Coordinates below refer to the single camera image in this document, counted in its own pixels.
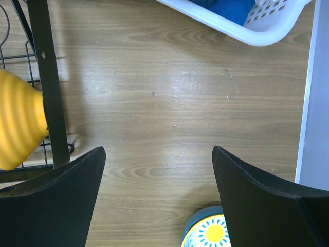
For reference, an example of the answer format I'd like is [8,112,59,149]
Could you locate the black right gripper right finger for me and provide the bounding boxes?
[212,146,328,246]

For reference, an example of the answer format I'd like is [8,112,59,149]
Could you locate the white laundry basket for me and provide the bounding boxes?
[160,1,310,47]

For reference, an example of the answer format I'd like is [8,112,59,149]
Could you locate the dark blue folded jeans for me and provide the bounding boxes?
[191,0,255,26]

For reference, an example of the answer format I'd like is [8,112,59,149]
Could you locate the black wire dish rack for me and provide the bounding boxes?
[1,1,74,183]

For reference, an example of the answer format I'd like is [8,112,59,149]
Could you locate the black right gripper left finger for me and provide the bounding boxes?
[1,147,106,246]

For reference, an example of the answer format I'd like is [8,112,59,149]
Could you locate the yellow orange bowl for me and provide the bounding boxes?
[1,69,49,170]

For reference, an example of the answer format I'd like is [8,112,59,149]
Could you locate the blue patterned ceramic bowl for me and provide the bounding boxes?
[180,206,231,247]

